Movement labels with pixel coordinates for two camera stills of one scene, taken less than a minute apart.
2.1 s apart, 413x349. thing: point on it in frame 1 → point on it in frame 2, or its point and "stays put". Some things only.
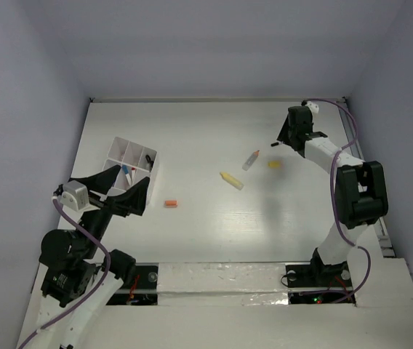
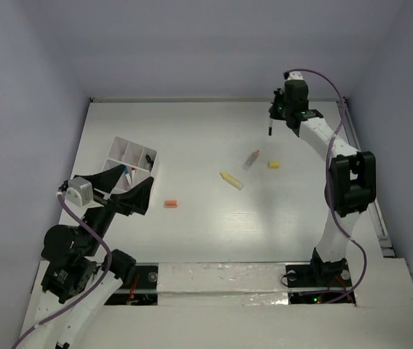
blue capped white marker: (125, 168) stays put
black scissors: (150, 162) stays put
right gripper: (283, 133) → (279, 94)
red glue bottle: (251, 161) stays put
